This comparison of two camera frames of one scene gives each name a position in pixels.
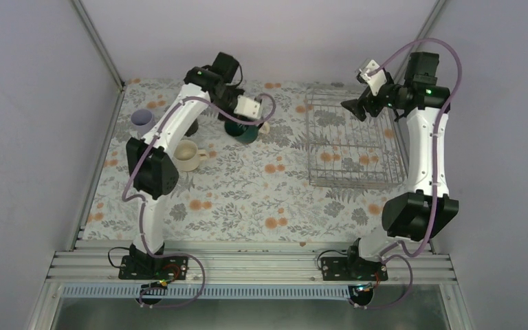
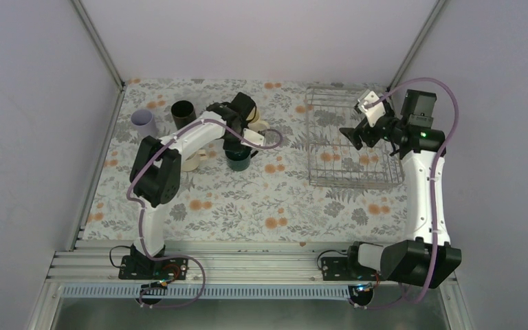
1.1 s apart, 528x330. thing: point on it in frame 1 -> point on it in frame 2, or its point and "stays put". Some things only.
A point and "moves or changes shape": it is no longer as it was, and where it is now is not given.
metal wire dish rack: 344,152 stays put
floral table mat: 285,161 stays put
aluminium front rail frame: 78,273 stays put
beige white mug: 187,157 stays put
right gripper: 358,109 -> 353,135
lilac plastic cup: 142,120 stays put
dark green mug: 245,133 moves or changes shape
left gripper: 226,117 -> 227,145
